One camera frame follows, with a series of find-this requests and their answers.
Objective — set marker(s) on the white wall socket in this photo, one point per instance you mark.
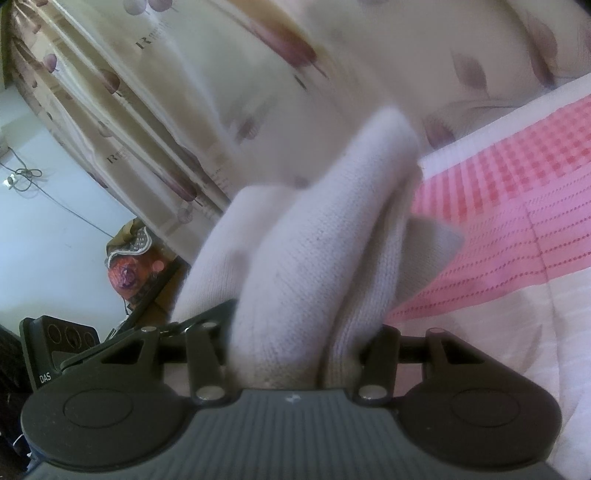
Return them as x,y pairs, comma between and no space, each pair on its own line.
9,181

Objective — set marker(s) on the cream floral print curtain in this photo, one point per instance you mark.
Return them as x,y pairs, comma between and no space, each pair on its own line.
207,92

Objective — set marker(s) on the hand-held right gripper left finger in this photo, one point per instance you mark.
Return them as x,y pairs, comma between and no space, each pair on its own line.
203,350

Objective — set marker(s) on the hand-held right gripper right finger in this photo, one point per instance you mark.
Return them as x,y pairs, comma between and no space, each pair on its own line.
381,355

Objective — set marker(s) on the orange patterned bag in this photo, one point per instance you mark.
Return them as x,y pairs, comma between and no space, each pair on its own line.
134,272

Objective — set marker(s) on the white knit garment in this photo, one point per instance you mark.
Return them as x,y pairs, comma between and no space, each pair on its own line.
323,254

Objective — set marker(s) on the pink and white checked bedsheet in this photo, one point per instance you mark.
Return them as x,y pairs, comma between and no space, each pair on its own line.
508,207

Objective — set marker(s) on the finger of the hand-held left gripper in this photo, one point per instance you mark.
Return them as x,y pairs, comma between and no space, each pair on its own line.
210,312

